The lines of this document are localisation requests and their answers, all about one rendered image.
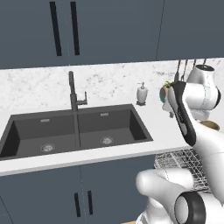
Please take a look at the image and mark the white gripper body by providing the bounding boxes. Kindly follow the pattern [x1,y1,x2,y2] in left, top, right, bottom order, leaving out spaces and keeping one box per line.
[162,99,176,119]

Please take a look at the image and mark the tan bowl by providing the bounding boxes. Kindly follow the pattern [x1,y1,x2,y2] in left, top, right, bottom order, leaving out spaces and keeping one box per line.
[200,120,221,131]

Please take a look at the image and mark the blue-grey base cupboard door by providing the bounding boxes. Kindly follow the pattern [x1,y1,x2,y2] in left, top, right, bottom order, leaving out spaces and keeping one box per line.
[79,154,157,224]
[0,165,83,224]

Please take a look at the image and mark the potted plant in teal pot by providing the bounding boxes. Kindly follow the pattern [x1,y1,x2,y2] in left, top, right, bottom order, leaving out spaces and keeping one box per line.
[158,80,177,104]

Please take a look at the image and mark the white soap dispenser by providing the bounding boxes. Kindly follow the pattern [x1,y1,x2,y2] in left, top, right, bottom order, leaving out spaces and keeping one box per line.
[136,81,149,106]

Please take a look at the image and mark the dark grey double sink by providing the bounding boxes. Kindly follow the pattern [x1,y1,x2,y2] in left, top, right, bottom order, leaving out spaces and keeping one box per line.
[0,103,154,162]

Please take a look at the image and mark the dark grey tap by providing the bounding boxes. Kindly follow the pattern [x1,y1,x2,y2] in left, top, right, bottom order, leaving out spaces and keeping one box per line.
[67,70,88,114]

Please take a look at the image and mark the wire dishwasher rack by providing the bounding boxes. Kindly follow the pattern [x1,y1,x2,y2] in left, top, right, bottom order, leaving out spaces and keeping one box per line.
[153,148,212,194]

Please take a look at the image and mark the blue-grey wall cupboard door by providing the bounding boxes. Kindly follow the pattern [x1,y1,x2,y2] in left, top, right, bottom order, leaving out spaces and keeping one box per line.
[67,0,165,67]
[0,0,70,70]
[156,0,224,61]

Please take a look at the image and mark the black wall cupboard handle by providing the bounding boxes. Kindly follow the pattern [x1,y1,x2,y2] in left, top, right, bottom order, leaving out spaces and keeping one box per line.
[70,1,81,57]
[49,1,63,57]

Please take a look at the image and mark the black base cupboard handle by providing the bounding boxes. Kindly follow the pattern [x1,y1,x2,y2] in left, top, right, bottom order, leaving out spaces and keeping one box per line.
[73,192,82,219]
[87,190,95,216]

